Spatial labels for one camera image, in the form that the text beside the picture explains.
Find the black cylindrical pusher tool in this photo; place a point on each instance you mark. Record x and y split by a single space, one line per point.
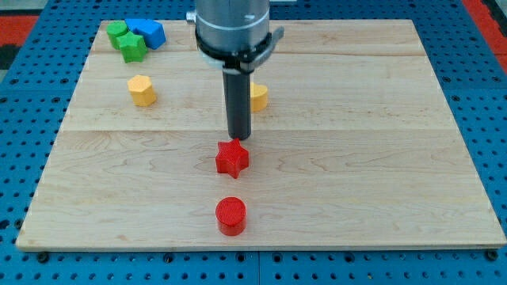
237 103

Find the red star block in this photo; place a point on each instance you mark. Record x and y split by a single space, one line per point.
232 158

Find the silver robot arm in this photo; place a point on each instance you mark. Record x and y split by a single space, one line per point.
234 36

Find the yellow hexagon block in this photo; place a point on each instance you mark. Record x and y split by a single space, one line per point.
141 89

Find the green star block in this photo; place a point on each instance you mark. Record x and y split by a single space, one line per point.
132 47

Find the yellow half-round block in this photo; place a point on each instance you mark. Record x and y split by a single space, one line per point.
258 97

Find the blue angular block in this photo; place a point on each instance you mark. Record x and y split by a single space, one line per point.
152 31

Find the red cylinder block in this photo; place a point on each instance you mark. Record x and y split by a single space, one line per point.
230 213

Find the wooden board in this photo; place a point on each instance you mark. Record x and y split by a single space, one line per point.
356 150

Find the green cylinder block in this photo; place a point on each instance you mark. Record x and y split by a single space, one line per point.
115 30

